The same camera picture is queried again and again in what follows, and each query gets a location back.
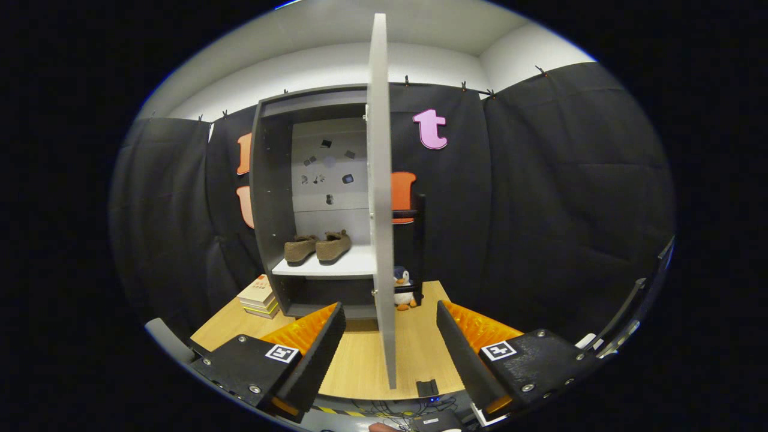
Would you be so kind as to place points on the beige orange cover book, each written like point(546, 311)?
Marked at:
point(257, 291)

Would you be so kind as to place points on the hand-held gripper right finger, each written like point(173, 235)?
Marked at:
point(465, 360)

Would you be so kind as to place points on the yellow edged book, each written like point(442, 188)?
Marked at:
point(265, 306)

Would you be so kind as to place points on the dark grey shoe cabinet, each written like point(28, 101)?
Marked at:
point(270, 180)

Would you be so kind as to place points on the penguin plush toy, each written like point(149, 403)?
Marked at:
point(403, 288)

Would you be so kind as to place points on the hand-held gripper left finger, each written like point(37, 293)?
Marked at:
point(318, 360)

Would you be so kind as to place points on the dark electronic box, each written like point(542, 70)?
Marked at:
point(441, 422)

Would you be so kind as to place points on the thick white paged book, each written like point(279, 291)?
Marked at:
point(268, 313)

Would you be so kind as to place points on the brown fuzzy shoe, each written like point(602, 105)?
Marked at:
point(333, 246)
point(300, 249)

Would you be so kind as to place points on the black backdrop cloth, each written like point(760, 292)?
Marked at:
point(540, 210)

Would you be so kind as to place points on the grey curved bar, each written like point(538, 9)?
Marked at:
point(168, 339)

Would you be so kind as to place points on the small black box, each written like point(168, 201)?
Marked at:
point(428, 388)

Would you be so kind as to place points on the beige shoe cabinet door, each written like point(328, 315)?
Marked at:
point(381, 180)

